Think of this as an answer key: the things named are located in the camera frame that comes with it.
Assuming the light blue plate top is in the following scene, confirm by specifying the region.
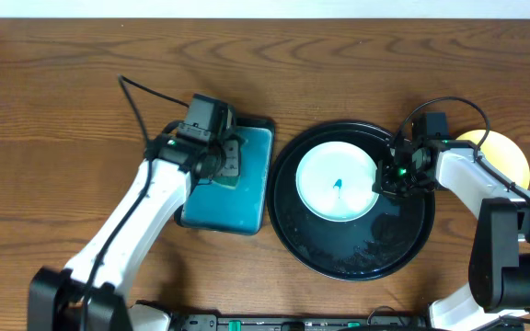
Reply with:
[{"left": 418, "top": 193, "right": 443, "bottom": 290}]
[{"left": 295, "top": 142, "right": 378, "bottom": 223}]

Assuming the yellow plate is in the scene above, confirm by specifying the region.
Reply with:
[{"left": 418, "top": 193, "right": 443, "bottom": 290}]
[{"left": 480, "top": 131, "right": 530, "bottom": 188}]

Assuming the green yellow sponge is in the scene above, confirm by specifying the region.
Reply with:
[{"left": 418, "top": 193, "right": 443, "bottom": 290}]
[{"left": 213, "top": 176, "right": 240, "bottom": 189}]

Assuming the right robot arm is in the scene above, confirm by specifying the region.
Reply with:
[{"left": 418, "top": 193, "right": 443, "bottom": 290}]
[{"left": 373, "top": 138, "right": 530, "bottom": 330}]

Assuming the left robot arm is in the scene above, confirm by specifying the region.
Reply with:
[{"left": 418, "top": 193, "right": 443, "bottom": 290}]
[{"left": 28, "top": 133, "right": 242, "bottom": 330}]

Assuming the rectangular tray with blue water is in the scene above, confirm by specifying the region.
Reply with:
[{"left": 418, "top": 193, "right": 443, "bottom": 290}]
[{"left": 174, "top": 118, "right": 275, "bottom": 235}]

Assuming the round black tray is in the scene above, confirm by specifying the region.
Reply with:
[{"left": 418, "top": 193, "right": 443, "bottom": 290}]
[{"left": 267, "top": 120, "right": 435, "bottom": 281}]

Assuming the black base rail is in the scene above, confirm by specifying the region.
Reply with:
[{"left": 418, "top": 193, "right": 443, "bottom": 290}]
[{"left": 167, "top": 314, "right": 430, "bottom": 331}]

